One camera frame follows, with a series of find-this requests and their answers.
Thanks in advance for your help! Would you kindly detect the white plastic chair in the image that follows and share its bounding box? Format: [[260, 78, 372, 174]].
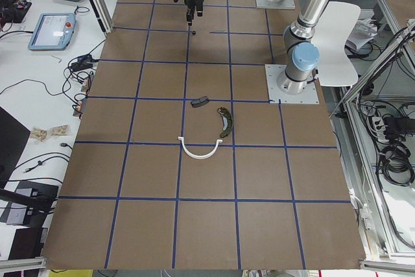
[[311, 1, 361, 87]]

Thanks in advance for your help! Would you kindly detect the olive brake shoe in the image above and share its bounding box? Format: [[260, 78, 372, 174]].
[[217, 106, 234, 139]]

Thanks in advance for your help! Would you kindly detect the black brake pad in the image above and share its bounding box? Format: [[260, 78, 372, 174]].
[[191, 96, 209, 108]]

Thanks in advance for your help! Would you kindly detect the brown paper table cover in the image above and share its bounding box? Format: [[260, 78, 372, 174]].
[[43, 0, 365, 270]]

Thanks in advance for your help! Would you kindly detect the blue teach pendant near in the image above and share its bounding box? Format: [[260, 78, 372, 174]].
[[28, 13, 76, 51]]

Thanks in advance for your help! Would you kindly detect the white curved plastic bracket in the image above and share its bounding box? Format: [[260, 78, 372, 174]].
[[178, 136, 224, 160]]

